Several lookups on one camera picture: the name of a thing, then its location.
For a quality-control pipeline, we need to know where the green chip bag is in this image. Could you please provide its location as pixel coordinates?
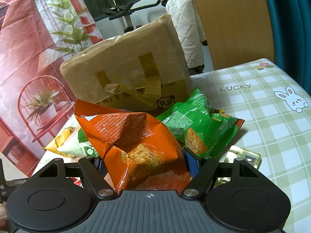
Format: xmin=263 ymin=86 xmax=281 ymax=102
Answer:
xmin=157 ymin=87 xmax=245 ymax=158

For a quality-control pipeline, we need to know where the orange chip bag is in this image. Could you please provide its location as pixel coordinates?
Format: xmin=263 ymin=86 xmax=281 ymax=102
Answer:
xmin=75 ymin=99 xmax=191 ymax=194

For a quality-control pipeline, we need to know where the clear barcode snack packet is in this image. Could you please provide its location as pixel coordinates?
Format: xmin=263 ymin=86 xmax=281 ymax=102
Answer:
xmin=213 ymin=145 xmax=263 ymax=187

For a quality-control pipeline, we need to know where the yellow snack bag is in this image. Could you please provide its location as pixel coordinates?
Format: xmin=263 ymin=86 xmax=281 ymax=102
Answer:
xmin=44 ymin=127 xmax=75 ymax=157

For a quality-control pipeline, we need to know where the white green snack bag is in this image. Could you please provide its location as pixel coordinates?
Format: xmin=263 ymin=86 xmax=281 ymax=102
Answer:
xmin=58 ymin=126 xmax=99 ymax=157

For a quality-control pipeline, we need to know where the taped cardboard box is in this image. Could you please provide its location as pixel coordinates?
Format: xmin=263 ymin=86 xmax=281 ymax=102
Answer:
xmin=60 ymin=14 xmax=192 ymax=116

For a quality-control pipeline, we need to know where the red printed backdrop cloth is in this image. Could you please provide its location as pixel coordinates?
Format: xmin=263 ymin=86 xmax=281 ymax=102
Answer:
xmin=1 ymin=0 xmax=102 ymax=176

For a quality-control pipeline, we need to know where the wooden headboard panel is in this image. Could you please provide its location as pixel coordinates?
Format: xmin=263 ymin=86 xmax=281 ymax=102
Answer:
xmin=193 ymin=0 xmax=274 ymax=70

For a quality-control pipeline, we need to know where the black exercise bike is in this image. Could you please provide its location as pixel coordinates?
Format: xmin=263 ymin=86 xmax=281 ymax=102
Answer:
xmin=103 ymin=0 xmax=162 ymax=33

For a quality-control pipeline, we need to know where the white quilted jacket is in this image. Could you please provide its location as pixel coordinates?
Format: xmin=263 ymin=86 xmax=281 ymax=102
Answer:
xmin=162 ymin=0 xmax=207 ymax=75

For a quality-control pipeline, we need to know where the teal curtain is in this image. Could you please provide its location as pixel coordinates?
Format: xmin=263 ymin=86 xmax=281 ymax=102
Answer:
xmin=266 ymin=0 xmax=310 ymax=93

